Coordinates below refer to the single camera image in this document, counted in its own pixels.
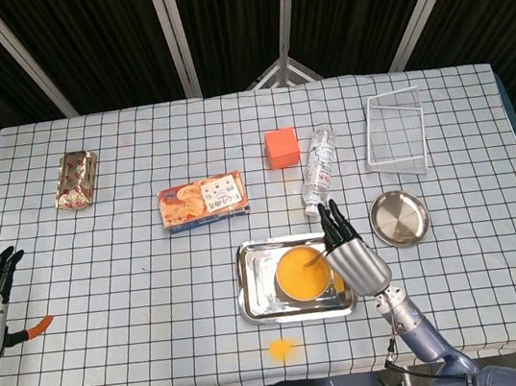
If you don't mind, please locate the metal spoon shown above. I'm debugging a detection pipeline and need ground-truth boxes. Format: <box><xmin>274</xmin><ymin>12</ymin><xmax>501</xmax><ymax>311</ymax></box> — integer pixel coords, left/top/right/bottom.
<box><xmin>301</xmin><ymin>248</ymin><xmax>332</xmax><ymax>269</ymax></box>

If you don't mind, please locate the clear plastic water bottle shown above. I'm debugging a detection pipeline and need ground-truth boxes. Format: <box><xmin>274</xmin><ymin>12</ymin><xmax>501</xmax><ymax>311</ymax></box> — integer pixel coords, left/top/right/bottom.
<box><xmin>291</xmin><ymin>124</ymin><xmax>348</xmax><ymax>219</ymax></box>

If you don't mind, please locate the orange biscuit box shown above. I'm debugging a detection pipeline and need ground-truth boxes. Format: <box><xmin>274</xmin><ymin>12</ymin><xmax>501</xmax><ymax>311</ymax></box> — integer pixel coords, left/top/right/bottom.
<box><xmin>155</xmin><ymin>169</ymin><xmax>253</xmax><ymax>237</ymax></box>

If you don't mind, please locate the orange powder pile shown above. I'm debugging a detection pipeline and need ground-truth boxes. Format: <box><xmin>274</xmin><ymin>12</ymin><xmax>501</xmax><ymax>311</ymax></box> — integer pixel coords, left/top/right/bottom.
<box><xmin>265</xmin><ymin>336</ymin><xmax>300</xmax><ymax>365</ymax></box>

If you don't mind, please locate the gold foil snack packet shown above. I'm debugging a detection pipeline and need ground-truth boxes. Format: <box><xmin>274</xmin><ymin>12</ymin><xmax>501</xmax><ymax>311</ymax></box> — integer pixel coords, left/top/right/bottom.
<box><xmin>48</xmin><ymin>148</ymin><xmax>106</xmax><ymax>214</ymax></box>

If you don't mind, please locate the orange cube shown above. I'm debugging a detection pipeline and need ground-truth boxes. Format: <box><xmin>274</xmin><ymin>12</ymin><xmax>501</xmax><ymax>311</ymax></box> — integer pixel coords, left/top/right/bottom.
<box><xmin>261</xmin><ymin>125</ymin><xmax>305</xmax><ymax>172</ymax></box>

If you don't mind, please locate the white triangular screen foot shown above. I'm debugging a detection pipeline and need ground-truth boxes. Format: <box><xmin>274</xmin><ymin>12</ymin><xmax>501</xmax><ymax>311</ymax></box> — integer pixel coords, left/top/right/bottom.
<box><xmin>242</xmin><ymin>51</ymin><xmax>324</xmax><ymax>92</ymax></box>

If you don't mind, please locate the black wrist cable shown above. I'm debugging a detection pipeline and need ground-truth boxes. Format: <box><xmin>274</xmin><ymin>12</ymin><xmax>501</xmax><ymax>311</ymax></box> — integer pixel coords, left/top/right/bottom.
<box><xmin>378</xmin><ymin>317</ymin><xmax>442</xmax><ymax>384</ymax></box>

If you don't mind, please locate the rectangular steel tray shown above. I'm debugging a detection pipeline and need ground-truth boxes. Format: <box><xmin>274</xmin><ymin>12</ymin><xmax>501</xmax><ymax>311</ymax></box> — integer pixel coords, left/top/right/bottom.
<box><xmin>230</xmin><ymin>226</ymin><xmax>361</xmax><ymax>333</ymax></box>

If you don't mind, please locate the beige bowl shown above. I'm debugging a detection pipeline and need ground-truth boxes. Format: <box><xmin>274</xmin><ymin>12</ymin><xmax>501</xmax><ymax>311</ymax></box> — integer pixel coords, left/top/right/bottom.
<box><xmin>271</xmin><ymin>241</ymin><xmax>340</xmax><ymax>306</ymax></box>

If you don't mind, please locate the checked tablecloth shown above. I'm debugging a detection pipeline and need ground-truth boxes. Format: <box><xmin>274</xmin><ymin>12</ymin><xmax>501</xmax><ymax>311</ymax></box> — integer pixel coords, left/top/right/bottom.
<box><xmin>0</xmin><ymin>50</ymin><xmax>516</xmax><ymax>386</ymax></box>

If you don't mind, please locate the white wire mesh basket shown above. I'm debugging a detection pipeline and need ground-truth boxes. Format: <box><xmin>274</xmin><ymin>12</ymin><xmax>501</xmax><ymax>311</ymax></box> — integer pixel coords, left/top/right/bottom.
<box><xmin>356</xmin><ymin>83</ymin><xmax>433</xmax><ymax>184</ymax></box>

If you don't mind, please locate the black folding partition screen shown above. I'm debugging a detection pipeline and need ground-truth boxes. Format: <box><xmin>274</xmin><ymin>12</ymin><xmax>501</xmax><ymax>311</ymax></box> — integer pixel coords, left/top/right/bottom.
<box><xmin>0</xmin><ymin>0</ymin><xmax>516</xmax><ymax>242</ymax></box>

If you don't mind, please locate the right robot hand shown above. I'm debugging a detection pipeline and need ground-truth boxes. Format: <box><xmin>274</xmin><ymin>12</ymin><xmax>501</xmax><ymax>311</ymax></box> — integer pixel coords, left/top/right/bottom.
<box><xmin>315</xmin><ymin>191</ymin><xmax>396</xmax><ymax>303</ymax></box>

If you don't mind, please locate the round steel plate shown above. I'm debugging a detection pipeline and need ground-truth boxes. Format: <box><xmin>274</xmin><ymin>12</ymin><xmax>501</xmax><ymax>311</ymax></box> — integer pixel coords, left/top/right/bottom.
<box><xmin>366</xmin><ymin>184</ymin><xmax>435</xmax><ymax>253</ymax></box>

